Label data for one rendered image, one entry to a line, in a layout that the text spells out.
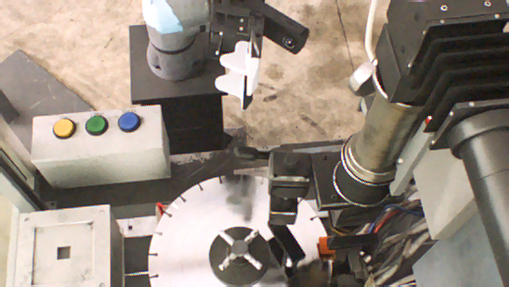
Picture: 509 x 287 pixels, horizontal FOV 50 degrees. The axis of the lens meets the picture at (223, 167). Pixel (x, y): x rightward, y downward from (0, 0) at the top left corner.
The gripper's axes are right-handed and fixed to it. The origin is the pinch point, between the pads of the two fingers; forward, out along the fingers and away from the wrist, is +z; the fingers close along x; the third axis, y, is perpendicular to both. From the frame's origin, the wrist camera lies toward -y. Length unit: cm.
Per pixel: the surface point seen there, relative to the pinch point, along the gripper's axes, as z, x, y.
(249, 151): 9.9, 0.8, 0.1
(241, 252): 18.1, -20.7, -2.7
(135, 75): -36, -51, 23
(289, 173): 14.6, 4.9, -4.7
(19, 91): -78, -134, 77
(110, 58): -98, -130, 42
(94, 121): -12.6, -35.5, 28.1
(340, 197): 17.4, 4.9, -11.5
